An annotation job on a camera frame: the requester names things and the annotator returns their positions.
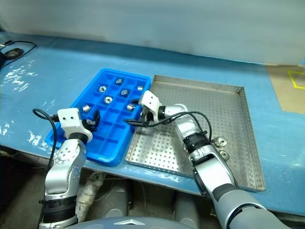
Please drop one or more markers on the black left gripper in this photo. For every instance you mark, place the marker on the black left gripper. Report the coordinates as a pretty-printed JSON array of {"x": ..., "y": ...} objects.
[{"x": 89, "y": 125}]

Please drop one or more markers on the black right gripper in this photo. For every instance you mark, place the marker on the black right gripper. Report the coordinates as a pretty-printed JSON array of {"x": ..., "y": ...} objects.
[{"x": 147, "y": 115}]

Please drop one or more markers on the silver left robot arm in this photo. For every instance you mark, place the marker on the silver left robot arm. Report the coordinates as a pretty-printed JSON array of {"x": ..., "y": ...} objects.
[{"x": 63, "y": 167}]

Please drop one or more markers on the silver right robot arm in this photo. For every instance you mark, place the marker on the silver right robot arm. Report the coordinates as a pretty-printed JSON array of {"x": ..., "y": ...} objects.
[{"x": 214, "y": 171}]

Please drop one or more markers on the blue plastic compartment tray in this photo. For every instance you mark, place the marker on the blue plastic compartment tray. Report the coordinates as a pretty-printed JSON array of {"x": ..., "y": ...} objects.
[{"x": 112, "y": 133}]

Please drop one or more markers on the perforated steel tray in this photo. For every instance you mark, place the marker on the perforated steel tray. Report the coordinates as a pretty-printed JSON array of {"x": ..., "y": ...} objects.
[{"x": 214, "y": 107}]

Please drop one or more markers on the small metal roller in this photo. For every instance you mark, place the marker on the small metal roller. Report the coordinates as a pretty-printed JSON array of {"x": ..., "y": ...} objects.
[
  {"x": 140, "y": 88},
  {"x": 224, "y": 154},
  {"x": 124, "y": 92},
  {"x": 86, "y": 108},
  {"x": 102, "y": 89},
  {"x": 222, "y": 141},
  {"x": 108, "y": 99},
  {"x": 130, "y": 107},
  {"x": 118, "y": 81}
]

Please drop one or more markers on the white wrapped pipe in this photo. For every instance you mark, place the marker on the white wrapped pipe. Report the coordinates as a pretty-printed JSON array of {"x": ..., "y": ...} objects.
[{"x": 89, "y": 190}]

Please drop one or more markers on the dark rounded shape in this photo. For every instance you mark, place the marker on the dark rounded shape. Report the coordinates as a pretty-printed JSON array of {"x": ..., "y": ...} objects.
[
  {"x": 119, "y": 202},
  {"x": 187, "y": 207}
]

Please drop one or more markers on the black round disc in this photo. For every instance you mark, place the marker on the black round disc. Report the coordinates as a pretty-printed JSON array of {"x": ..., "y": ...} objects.
[{"x": 13, "y": 52}]

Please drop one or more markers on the grey robot torso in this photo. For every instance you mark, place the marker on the grey robot torso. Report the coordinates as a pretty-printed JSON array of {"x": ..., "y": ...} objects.
[{"x": 133, "y": 223}]

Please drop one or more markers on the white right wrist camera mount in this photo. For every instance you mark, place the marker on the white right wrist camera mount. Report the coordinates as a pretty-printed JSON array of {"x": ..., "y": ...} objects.
[{"x": 150, "y": 100}]

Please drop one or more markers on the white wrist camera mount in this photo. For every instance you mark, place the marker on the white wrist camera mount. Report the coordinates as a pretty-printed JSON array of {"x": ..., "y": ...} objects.
[
  {"x": 71, "y": 121},
  {"x": 150, "y": 100}
]

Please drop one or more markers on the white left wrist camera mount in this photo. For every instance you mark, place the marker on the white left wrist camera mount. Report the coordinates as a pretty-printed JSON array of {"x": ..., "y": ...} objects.
[{"x": 71, "y": 121}]

